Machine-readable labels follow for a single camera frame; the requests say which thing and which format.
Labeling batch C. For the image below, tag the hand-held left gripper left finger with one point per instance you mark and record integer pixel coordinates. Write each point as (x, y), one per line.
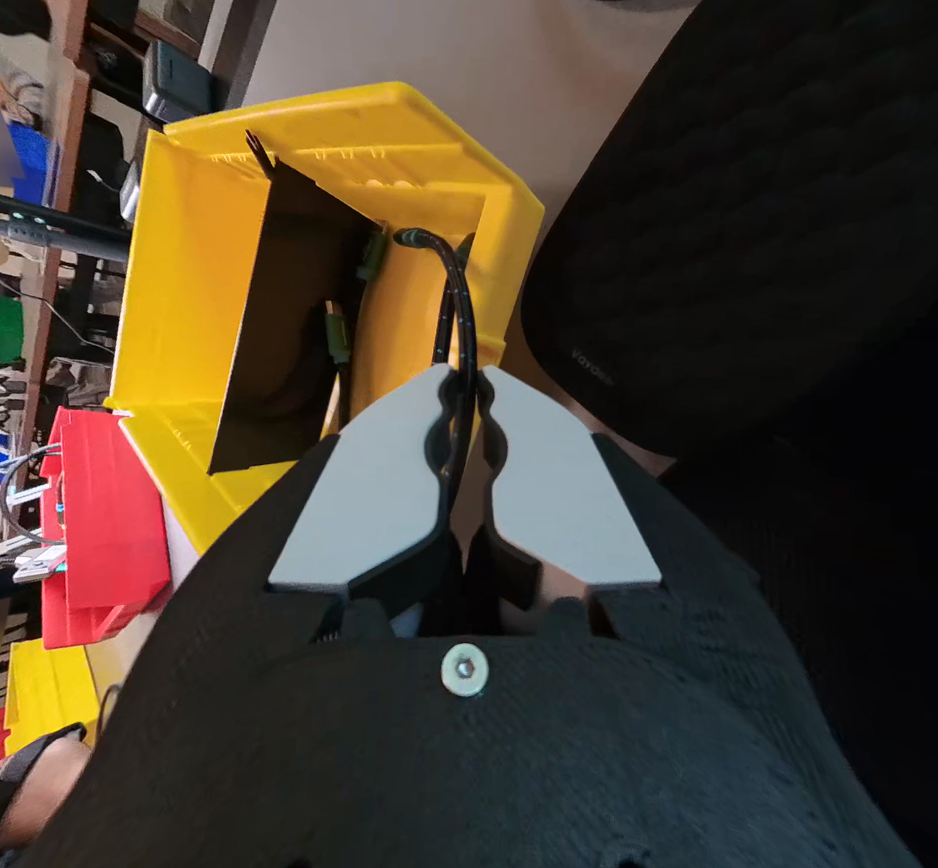
(366, 501)

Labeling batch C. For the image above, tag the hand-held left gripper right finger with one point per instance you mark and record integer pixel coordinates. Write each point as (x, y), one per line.
(571, 509)

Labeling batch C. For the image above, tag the red plastic bin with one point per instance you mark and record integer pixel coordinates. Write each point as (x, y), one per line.
(110, 516)

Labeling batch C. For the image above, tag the yellow plastic bin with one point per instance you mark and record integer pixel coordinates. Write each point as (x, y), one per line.
(190, 238)
(44, 692)

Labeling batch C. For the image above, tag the black bin divider card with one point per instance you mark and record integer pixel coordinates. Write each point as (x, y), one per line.
(286, 311)

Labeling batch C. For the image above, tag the black textured pad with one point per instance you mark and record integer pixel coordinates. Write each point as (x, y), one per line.
(733, 223)

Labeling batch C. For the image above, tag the green plastic bin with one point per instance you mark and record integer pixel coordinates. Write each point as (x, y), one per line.
(11, 333)

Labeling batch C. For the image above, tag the black metal bar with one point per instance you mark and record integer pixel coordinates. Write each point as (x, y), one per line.
(66, 238)

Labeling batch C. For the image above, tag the grey box device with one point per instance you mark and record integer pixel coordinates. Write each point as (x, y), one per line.
(176, 84)

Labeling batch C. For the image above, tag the blue plastic bin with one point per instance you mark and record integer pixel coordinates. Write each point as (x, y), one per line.
(33, 164)

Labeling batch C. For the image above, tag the wooden shelf rack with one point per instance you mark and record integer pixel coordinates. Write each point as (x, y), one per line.
(73, 113)

